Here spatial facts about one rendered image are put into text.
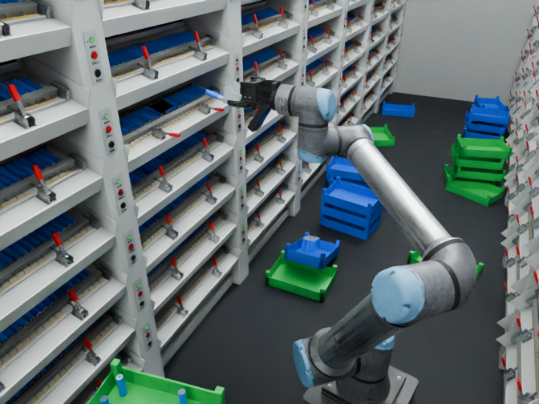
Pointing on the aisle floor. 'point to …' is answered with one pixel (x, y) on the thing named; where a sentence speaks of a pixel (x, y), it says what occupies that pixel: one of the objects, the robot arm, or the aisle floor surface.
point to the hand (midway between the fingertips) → (223, 98)
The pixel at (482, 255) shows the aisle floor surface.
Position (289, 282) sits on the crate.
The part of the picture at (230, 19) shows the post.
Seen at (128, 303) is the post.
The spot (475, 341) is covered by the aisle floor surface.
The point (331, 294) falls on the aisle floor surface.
